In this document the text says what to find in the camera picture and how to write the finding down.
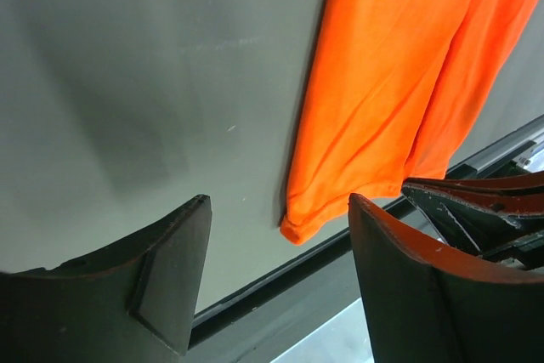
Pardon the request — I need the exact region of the orange t-shirt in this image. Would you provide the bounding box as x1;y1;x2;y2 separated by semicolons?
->
280;0;539;245

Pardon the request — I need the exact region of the aluminium table frame rail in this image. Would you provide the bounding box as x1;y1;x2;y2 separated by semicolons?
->
186;114;544;363

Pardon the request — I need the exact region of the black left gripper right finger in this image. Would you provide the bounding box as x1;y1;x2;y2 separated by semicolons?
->
348;194;543;362

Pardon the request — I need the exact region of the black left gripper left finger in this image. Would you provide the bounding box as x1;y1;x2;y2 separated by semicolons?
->
1;195;212;362

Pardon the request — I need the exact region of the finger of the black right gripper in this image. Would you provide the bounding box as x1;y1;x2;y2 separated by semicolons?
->
402;172;543;217
402;192;543;270

